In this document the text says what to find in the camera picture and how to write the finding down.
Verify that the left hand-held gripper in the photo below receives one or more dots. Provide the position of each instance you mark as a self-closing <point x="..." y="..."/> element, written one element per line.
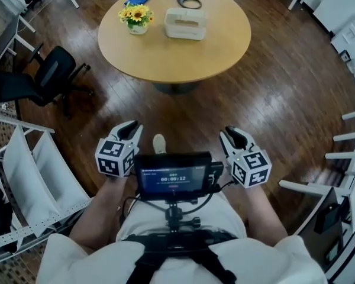
<point x="112" y="158"/>

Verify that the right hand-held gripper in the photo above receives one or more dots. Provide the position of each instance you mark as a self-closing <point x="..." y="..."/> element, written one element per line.
<point x="251" y="167"/>

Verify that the cream plastic divided tray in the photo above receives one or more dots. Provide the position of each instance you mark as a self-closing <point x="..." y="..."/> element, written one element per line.
<point x="185" y="29"/>

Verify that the person's left forearm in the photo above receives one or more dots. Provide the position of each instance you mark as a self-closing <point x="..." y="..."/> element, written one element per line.
<point x="103" y="214"/>

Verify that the person's right forearm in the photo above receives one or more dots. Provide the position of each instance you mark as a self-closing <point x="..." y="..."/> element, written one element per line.
<point x="264" y="214"/>

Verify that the black box device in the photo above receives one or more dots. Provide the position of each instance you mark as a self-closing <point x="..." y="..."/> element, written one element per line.
<point x="327" y="217"/>

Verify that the person's left white shoe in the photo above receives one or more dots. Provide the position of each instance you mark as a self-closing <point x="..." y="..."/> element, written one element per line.
<point x="159" y="143"/>

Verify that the black chest-mounted monitor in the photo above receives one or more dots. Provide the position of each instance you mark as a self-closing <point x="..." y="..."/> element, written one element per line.
<point x="173" y="176"/>

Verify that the white perforated shelf rack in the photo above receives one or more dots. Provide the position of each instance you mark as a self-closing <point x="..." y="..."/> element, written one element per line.
<point x="26" y="182"/>

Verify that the white slatted rack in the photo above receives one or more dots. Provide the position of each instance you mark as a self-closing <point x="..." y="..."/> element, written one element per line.
<point x="349" y="158"/>

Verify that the black chest harness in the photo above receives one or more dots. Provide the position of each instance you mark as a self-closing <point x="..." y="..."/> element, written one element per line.
<point x="177" y="244"/>

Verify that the sunflower bouquet in white pot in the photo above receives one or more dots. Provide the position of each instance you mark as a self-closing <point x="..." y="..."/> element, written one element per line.
<point x="136" y="18"/>

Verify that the person's white shirt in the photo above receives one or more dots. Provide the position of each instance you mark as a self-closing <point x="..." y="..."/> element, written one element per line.
<point x="65" y="259"/>

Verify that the white printed storage unit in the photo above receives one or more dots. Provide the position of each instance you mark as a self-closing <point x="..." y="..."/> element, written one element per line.
<point x="352" y="49"/>

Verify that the white cabinet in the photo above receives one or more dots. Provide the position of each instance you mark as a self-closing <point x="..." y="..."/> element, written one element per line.
<point x="340" y="7"/>

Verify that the grey table pedestal base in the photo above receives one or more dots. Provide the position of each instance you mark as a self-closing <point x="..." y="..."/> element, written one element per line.
<point x="176" y="88"/>

